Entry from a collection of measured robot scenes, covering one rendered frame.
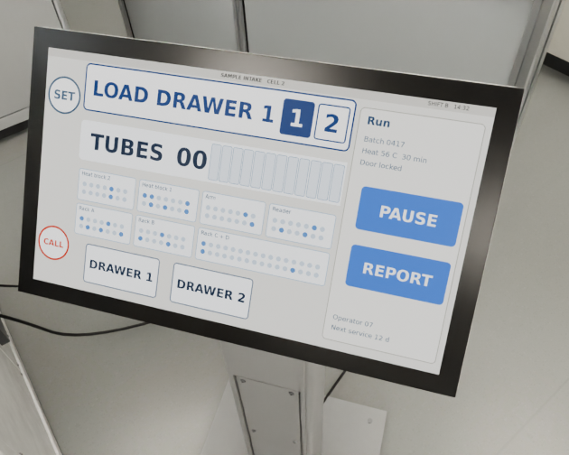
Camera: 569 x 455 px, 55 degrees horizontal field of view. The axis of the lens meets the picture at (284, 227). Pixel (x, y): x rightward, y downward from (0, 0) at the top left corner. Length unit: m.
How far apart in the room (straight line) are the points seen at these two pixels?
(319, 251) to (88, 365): 1.32
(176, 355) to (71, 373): 0.31
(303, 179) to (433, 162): 0.13
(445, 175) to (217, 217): 0.24
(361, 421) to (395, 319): 1.02
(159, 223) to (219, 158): 0.10
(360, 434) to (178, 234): 1.06
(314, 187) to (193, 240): 0.15
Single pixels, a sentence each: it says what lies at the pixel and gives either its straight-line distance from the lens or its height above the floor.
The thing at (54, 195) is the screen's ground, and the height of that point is 1.06.
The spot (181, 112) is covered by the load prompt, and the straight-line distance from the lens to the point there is 0.61.
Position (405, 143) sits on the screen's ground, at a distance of 0.55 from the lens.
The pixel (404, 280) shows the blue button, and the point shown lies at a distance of 0.57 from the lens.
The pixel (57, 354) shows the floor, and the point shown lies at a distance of 1.87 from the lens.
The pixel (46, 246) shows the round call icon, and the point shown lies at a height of 1.01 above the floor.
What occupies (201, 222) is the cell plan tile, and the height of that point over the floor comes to 1.06.
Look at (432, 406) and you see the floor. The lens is 1.67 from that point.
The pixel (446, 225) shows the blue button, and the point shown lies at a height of 1.09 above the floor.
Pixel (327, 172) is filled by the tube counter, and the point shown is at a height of 1.12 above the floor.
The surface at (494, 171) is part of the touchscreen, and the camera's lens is 0.56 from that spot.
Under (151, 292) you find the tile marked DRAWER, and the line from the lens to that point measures 0.65.
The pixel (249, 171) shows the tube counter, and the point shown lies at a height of 1.11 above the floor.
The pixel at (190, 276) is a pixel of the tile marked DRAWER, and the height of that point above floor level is 1.01.
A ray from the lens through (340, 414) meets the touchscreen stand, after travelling 1.59.
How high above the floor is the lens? 1.51
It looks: 49 degrees down
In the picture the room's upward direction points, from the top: 3 degrees counter-clockwise
